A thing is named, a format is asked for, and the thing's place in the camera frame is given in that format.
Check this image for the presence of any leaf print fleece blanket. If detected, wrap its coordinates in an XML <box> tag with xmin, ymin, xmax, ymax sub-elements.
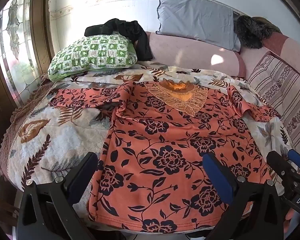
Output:
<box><xmin>0</xmin><ymin>64</ymin><xmax>298</xmax><ymax>230</ymax></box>

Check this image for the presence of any wooden window frame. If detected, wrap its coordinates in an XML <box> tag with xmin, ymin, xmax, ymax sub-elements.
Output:
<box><xmin>29</xmin><ymin>0</ymin><xmax>53</xmax><ymax>77</ymax></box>

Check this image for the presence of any stained glass window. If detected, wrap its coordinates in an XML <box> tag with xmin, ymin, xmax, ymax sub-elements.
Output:
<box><xmin>0</xmin><ymin>0</ymin><xmax>44</xmax><ymax>105</ymax></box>

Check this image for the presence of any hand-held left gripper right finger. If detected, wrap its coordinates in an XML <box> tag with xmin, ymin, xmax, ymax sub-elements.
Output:
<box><xmin>202</xmin><ymin>152</ymin><xmax>288</xmax><ymax>240</ymax></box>

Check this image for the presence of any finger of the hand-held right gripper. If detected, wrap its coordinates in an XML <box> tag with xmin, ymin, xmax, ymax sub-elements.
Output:
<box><xmin>287</xmin><ymin>149</ymin><xmax>300</xmax><ymax>178</ymax></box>
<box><xmin>266</xmin><ymin>151</ymin><xmax>300</xmax><ymax>183</ymax></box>

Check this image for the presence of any grey pillow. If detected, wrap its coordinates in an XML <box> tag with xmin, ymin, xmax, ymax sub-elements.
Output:
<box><xmin>155</xmin><ymin>0</ymin><xmax>241</xmax><ymax>52</ymax></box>

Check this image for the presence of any green checkered pillow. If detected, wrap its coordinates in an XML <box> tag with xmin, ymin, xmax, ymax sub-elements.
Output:
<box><xmin>47</xmin><ymin>31</ymin><xmax>138</xmax><ymax>82</ymax></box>

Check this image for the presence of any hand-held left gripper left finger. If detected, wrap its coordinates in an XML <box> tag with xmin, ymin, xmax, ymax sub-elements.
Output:
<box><xmin>16</xmin><ymin>152</ymin><xmax>98</xmax><ymax>240</ymax></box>

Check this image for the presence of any dusty pink quilt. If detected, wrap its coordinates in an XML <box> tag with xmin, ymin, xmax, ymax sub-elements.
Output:
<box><xmin>240</xmin><ymin>33</ymin><xmax>300</xmax><ymax>80</ymax></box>

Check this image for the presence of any black garment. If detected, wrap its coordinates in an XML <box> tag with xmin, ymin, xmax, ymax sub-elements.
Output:
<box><xmin>84</xmin><ymin>18</ymin><xmax>154</xmax><ymax>62</ymax></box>

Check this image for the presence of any orange floral shirt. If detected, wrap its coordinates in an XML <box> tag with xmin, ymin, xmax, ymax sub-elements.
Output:
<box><xmin>48</xmin><ymin>79</ymin><xmax>282</xmax><ymax>233</ymax></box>

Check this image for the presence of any striped floral cushion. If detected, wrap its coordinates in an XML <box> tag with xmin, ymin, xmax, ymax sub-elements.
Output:
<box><xmin>247</xmin><ymin>51</ymin><xmax>300</xmax><ymax>160</ymax></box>

